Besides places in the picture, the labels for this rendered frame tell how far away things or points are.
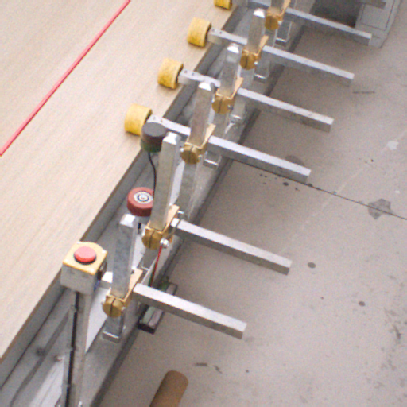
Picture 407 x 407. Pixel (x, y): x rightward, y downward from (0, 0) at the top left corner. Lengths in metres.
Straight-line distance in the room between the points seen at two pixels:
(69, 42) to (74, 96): 0.27
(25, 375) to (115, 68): 0.99
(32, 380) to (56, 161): 0.58
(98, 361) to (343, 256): 1.64
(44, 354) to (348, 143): 2.21
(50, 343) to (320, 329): 1.29
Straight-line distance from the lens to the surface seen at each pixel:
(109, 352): 2.64
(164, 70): 3.08
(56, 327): 2.79
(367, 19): 5.17
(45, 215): 2.67
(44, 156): 2.83
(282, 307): 3.79
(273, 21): 3.41
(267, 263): 2.71
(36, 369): 2.70
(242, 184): 4.22
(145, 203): 2.72
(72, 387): 2.42
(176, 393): 3.38
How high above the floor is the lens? 2.75
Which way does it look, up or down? 42 degrees down
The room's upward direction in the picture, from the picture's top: 11 degrees clockwise
